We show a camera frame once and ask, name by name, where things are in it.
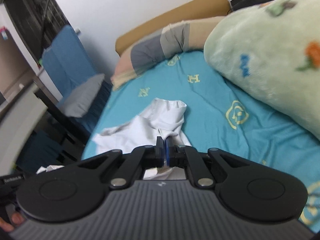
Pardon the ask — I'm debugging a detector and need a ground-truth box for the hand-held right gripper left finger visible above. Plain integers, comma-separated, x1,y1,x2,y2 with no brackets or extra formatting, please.
74,136,166,188

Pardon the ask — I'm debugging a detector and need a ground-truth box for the white garment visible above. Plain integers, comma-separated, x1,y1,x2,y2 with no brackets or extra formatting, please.
92,97,193,180

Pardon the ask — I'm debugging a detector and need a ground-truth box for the grey desk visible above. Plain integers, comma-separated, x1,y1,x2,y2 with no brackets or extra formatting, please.
0,90,48,178

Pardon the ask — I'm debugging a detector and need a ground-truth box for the crumpled white cloth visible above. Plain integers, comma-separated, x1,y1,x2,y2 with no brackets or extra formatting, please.
36,164,66,175

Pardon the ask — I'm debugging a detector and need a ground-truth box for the green fleece blanket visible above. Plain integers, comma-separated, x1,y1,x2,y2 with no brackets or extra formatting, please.
204,0,320,141

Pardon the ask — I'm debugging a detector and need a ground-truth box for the turquoise printed bed sheet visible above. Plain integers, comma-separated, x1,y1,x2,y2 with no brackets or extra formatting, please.
81,50,320,230

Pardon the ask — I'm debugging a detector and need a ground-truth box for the striped pillow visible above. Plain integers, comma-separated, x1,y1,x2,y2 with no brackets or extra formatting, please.
111,16,227,91

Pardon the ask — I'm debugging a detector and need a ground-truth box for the blue chair with grey cushion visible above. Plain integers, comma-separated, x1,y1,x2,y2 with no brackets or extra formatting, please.
41,26,113,133

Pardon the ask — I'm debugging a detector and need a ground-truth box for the person's left hand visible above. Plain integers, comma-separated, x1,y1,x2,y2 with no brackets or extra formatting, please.
0,211,26,232

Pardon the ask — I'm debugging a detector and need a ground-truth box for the grey pillow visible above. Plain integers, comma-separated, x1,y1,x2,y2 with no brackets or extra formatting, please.
60,74,106,118

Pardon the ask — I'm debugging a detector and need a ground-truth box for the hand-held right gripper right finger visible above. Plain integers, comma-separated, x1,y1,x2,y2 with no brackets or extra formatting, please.
166,136,251,188

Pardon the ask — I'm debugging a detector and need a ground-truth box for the tan padded headboard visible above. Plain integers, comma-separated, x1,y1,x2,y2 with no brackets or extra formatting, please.
115,0,231,55

